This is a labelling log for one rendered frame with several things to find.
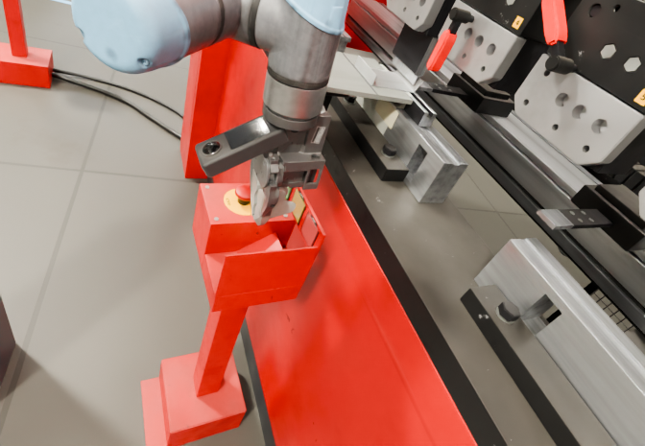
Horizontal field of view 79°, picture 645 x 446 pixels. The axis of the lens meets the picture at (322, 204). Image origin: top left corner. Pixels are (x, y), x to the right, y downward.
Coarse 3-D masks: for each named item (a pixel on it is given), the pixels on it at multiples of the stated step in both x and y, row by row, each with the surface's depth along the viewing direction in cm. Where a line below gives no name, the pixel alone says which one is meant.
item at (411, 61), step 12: (408, 36) 79; (420, 36) 75; (432, 36) 73; (396, 48) 82; (408, 48) 79; (420, 48) 75; (432, 48) 74; (396, 60) 83; (408, 60) 79; (420, 60) 75; (408, 72) 80; (420, 72) 77
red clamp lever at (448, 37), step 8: (456, 8) 58; (456, 16) 58; (464, 16) 58; (472, 16) 60; (456, 24) 59; (448, 32) 60; (456, 32) 60; (440, 40) 61; (448, 40) 60; (440, 48) 61; (448, 48) 61; (432, 56) 63; (440, 56) 62; (432, 64) 63; (440, 64) 63
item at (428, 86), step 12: (420, 84) 83; (432, 84) 86; (456, 84) 92; (468, 84) 89; (480, 84) 87; (456, 96) 88; (468, 96) 89; (480, 96) 86; (492, 96) 87; (504, 96) 89; (480, 108) 87; (492, 108) 88; (504, 108) 90
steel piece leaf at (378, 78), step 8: (360, 64) 78; (368, 72) 76; (376, 72) 81; (384, 72) 82; (392, 72) 84; (368, 80) 76; (376, 80) 77; (384, 80) 79; (392, 80) 80; (400, 80) 82; (392, 88) 77; (400, 88) 78; (408, 88) 80
